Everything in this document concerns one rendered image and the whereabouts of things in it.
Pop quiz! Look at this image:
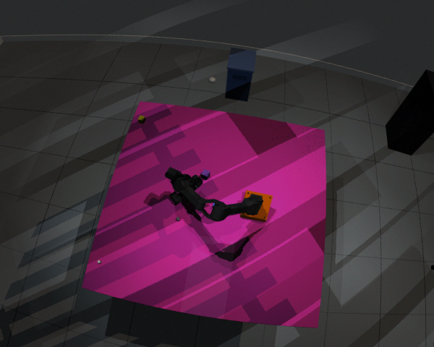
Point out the small purple cube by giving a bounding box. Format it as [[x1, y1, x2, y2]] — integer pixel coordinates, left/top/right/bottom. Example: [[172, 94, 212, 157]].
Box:
[[201, 169, 210, 179]]

